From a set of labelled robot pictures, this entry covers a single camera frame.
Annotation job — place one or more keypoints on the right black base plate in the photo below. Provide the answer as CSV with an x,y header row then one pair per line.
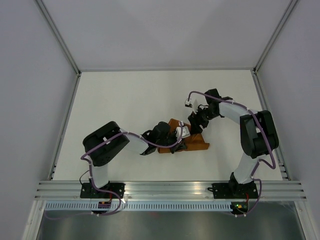
x,y
241,191

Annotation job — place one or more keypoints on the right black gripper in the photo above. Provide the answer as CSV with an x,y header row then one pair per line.
x,y
194,118

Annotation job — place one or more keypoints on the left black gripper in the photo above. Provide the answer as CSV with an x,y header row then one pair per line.
x,y
178,147

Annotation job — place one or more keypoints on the orange-brown cloth napkin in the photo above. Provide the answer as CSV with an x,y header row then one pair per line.
x,y
195,142

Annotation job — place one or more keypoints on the aluminium mounting rail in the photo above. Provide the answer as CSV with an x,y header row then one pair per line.
x,y
272,191

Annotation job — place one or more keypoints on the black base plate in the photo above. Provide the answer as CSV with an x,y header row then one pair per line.
x,y
241,191
89,192

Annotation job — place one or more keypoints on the aluminium frame post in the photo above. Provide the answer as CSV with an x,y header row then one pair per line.
x,y
57,35
275,34

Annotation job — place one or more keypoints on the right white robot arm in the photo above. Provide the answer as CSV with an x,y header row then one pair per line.
x,y
258,139

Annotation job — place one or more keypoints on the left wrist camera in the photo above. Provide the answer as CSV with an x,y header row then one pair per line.
x,y
182,131

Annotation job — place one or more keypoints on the left aluminium frame post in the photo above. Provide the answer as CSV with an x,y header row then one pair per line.
x,y
57,35

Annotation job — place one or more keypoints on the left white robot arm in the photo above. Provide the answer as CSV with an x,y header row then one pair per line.
x,y
104,144

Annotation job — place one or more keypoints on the white slotted cable duct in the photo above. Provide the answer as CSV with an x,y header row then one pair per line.
x,y
157,206

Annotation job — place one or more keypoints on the right aluminium frame post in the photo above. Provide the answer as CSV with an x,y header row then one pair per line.
x,y
275,34

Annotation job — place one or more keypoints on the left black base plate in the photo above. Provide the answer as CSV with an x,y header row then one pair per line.
x,y
89,192

